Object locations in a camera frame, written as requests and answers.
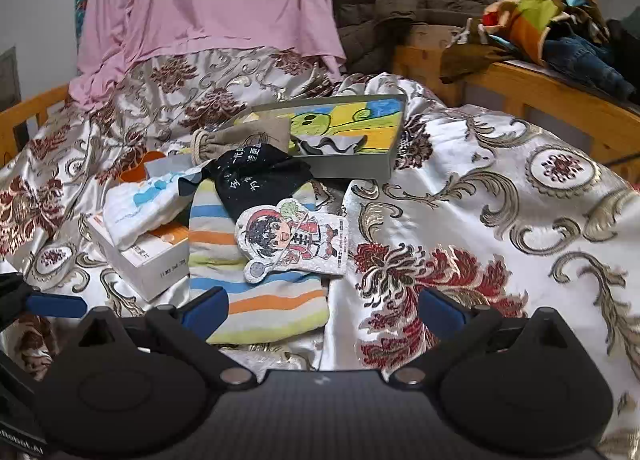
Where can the grey face mask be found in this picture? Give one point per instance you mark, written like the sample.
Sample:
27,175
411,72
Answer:
170,168

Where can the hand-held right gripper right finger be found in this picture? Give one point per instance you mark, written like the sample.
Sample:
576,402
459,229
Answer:
442,312

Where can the olive cloth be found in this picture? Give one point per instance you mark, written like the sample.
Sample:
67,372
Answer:
470,58

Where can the floral satin blanket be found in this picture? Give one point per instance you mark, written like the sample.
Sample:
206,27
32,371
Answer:
500,180

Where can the striped sock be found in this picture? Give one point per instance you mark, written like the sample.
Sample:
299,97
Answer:
220,240

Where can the grey door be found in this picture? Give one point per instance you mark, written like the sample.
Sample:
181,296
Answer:
7,80

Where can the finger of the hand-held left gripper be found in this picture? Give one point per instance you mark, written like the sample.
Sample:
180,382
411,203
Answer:
55,304

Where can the orange and white carton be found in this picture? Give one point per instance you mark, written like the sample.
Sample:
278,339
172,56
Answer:
145,270

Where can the grey shallow box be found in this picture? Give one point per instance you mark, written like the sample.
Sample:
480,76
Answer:
350,166

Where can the white cloth with blue print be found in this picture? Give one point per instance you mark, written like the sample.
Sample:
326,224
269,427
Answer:
135,212

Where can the black printed sock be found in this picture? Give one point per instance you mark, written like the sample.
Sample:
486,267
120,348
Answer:
250,180

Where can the colourful clothes pile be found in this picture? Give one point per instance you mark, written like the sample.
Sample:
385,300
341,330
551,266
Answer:
535,10

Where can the cartoon figure fabric piece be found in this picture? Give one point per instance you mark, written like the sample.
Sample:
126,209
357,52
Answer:
280,240

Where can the blue jeans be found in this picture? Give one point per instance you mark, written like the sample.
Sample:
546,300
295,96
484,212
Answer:
585,60

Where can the cardboard box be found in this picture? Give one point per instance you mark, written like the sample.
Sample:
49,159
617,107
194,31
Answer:
430,35

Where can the pink cloth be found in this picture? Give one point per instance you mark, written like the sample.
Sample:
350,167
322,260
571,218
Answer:
210,0

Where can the orange heart-shaped container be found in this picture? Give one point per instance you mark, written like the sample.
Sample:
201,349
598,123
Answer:
132,173

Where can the wooden bed frame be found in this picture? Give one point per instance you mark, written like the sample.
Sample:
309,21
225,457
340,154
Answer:
550,90

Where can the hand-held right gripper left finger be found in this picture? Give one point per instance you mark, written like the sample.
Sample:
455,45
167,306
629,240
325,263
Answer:
205,311

